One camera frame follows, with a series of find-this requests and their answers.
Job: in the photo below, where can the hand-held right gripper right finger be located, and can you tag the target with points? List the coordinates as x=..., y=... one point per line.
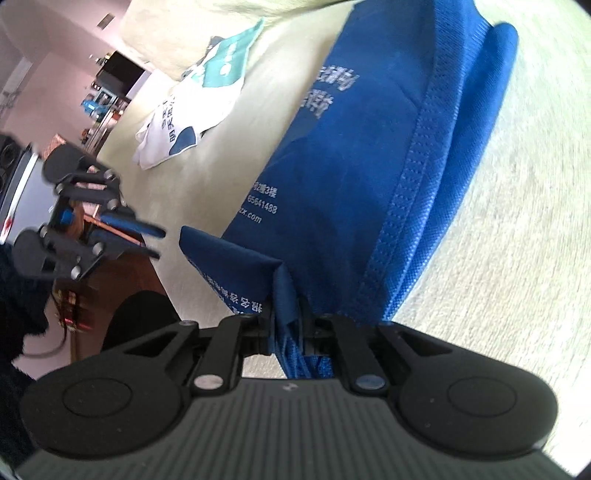
x=318, y=337

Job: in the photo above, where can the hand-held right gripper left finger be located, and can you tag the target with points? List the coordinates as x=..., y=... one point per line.
x=263, y=334

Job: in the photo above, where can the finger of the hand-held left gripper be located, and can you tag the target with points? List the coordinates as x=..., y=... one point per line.
x=134, y=224
x=87, y=258

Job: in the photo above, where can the blue shopping bag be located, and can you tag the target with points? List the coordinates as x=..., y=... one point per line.
x=369, y=161

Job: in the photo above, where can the white and green bag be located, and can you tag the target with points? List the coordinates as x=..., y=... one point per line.
x=203, y=97

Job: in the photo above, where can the black television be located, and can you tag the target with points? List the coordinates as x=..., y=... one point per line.
x=117, y=71

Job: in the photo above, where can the light green sofa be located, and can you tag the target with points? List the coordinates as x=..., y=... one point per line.
x=508, y=254

